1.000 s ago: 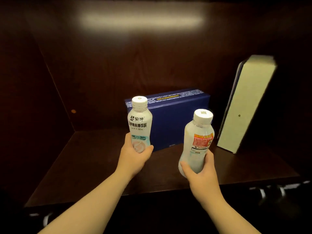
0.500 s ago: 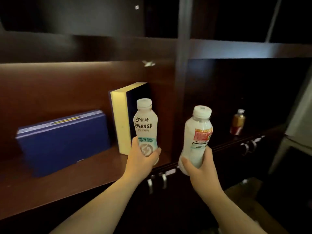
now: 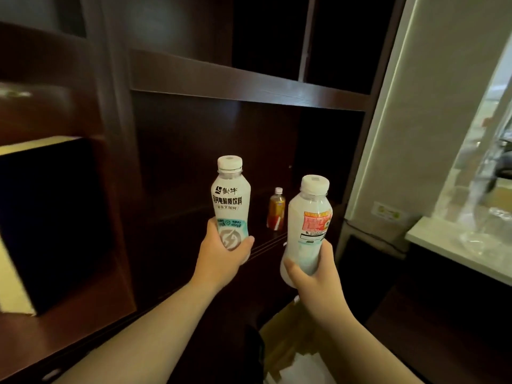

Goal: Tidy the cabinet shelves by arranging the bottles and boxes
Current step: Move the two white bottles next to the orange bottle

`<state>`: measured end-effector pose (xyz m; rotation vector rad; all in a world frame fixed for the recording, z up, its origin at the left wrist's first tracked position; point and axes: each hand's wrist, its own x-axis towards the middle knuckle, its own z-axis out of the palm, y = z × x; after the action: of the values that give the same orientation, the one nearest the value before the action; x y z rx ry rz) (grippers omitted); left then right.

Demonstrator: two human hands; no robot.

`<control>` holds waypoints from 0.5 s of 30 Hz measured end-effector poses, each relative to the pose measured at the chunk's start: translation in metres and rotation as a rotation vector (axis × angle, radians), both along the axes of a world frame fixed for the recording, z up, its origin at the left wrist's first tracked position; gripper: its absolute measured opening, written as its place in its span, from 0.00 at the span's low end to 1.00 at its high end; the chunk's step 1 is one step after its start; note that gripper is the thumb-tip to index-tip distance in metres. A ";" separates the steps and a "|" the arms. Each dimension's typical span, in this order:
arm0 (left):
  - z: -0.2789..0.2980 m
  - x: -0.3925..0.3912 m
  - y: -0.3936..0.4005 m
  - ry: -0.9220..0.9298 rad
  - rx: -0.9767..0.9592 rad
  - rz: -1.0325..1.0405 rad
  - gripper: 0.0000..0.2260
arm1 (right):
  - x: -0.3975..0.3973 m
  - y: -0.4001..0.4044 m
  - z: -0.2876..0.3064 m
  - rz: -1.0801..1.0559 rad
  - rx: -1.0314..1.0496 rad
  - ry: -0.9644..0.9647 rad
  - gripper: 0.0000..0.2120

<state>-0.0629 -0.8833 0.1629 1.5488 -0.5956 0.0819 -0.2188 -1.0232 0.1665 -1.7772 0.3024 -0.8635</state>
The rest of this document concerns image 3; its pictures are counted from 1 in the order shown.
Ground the person's left forearm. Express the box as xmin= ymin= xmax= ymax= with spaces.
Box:
xmin=54 ymin=277 xmax=221 ymax=384

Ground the black cable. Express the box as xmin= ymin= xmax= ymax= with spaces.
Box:
xmin=343 ymin=219 xmax=407 ymax=255

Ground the white and blue tea box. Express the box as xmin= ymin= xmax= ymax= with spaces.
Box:
xmin=0 ymin=135 xmax=115 ymax=316

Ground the orange tea bottle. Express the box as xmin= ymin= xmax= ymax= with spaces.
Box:
xmin=267 ymin=187 xmax=286 ymax=231

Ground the white drink bottle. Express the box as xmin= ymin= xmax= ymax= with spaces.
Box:
xmin=279 ymin=174 xmax=333 ymax=289
xmin=211 ymin=155 xmax=252 ymax=265

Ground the person's right forearm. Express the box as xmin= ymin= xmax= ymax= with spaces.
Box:
xmin=316 ymin=311 xmax=425 ymax=384

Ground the person's right hand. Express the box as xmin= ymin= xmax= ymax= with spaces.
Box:
xmin=283 ymin=238 xmax=353 ymax=329

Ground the clear glass vessel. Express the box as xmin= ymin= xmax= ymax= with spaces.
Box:
xmin=458 ymin=167 xmax=512 ymax=257

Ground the dark wooden low unit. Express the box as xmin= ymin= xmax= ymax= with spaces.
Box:
xmin=335 ymin=235 xmax=512 ymax=384

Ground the white stone ledge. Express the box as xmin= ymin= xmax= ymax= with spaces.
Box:
xmin=404 ymin=216 xmax=512 ymax=286

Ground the white wall outlet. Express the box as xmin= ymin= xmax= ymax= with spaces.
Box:
xmin=371 ymin=202 xmax=403 ymax=221

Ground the dark wooden cabinet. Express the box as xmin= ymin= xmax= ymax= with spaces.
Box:
xmin=0 ymin=0 xmax=409 ymax=384

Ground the person's left hand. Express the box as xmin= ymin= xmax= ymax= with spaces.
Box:
xmin=191 ymin=218 xmax=255 ymax=294

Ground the white paper sheet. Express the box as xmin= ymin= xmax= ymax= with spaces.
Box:
xmin=279 ymin=354 xmax=337 ymax=384

